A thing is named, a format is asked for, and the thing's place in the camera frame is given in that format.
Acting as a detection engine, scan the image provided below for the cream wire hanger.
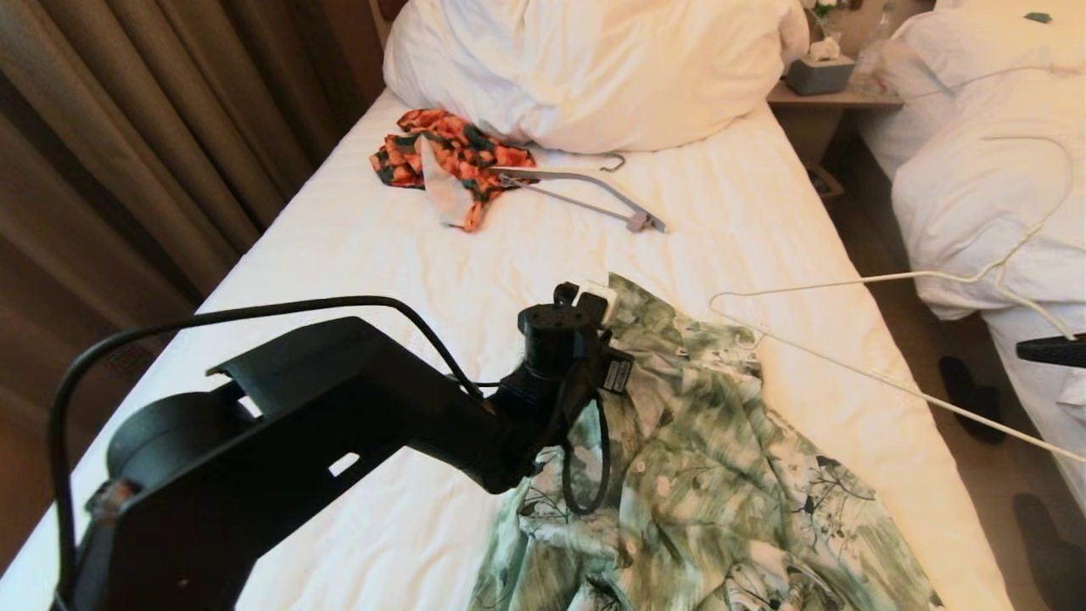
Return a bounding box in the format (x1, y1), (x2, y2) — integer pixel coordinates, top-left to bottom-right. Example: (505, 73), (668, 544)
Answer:
(708, 134), (1086, 464)

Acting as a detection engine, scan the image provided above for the green leaf print shirt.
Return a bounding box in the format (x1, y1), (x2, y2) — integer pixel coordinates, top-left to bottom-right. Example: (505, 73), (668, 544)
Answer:
(468, 273), (944, 611)

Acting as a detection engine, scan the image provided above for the grey hanger with clips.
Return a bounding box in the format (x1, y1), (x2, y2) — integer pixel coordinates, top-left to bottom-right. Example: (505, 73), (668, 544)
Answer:
(490, 153), (669, 235)

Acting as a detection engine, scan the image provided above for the black slipper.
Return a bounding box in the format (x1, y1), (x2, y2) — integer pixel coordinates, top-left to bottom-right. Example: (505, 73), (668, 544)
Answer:
(938, 356), (1005, 446)
(1010, 494), (1086, 611)

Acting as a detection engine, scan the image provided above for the white duvet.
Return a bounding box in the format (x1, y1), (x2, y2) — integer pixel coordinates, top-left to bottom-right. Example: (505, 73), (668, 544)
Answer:
(857, 51), (1086, 322)

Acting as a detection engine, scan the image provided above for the orange floral garment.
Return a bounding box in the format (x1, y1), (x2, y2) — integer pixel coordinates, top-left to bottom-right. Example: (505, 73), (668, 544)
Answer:
(370, 108), (539, 233)

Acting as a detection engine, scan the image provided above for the large white pillow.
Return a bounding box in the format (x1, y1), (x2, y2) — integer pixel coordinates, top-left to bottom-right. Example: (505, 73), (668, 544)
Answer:
(382, 0), (811, 155)

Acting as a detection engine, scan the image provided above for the small white pillow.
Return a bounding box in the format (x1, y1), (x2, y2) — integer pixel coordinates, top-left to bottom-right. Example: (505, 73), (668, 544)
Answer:
(882, 0), (1086, 92)

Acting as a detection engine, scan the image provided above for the wooden nightstand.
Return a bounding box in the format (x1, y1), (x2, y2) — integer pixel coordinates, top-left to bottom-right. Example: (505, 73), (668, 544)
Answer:
(766, 81), (904, 166)

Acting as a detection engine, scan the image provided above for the clear plastic bottle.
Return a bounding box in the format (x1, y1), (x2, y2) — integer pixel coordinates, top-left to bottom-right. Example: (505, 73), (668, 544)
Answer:
(853, 4), (893, 86)

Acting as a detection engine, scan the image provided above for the grey tissue box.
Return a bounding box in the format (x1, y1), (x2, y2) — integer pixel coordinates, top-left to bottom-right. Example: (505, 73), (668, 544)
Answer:
(785, 38), (856, 97)

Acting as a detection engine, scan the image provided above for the white flower plant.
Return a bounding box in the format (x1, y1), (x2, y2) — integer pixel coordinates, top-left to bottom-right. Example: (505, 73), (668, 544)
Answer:
(798, 0), (842, 39)

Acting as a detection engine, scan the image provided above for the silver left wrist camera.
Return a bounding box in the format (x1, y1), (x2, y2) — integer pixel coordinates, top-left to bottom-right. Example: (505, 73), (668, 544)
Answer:
(575, 282), (619, 328)

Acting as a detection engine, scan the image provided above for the black left camera cable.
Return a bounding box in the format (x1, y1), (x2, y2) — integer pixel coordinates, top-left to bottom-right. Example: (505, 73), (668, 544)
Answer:
(559, 392), (613, 517)

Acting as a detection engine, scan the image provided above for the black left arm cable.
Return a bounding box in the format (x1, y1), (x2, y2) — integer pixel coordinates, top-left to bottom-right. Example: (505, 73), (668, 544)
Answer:
(47, 294), (486, 611)

